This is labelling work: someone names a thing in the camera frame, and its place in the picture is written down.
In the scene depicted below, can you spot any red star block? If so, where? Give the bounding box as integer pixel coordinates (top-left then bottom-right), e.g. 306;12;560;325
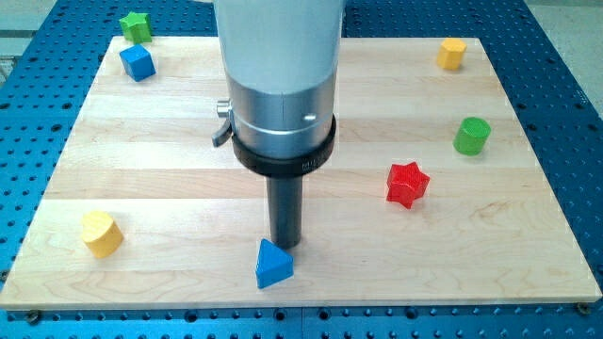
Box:
386;162;431;209

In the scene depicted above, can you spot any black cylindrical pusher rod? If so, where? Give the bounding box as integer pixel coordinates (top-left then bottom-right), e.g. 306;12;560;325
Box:
267;177;302;250

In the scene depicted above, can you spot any blue triangle block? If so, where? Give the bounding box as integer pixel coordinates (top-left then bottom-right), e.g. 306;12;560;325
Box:
255;239;294;289

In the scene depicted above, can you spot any blue perforated metal table plate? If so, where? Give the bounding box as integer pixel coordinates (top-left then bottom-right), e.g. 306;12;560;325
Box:
1;0;602;338

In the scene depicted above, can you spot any green cylinder block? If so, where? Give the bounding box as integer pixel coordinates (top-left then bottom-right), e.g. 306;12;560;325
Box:
453;117;491;156

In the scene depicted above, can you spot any yellow hexagon block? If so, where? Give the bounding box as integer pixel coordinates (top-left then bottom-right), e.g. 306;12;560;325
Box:
436;38;467;71

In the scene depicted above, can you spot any light wooden board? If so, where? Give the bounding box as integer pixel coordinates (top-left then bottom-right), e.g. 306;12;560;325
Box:
1;37;601;310

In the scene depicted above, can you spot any yellow teardrop block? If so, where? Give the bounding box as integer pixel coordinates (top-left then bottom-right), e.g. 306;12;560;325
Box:
81;211;123;258

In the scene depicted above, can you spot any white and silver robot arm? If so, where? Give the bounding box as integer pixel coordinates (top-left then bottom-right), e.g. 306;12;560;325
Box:
213;0;345;178

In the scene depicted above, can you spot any blue cube block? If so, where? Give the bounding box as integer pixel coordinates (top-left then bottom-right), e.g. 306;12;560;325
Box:
120;44;155;82

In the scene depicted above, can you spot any green star block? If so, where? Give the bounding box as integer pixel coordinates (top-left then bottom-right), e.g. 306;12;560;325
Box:
119;11;152;44

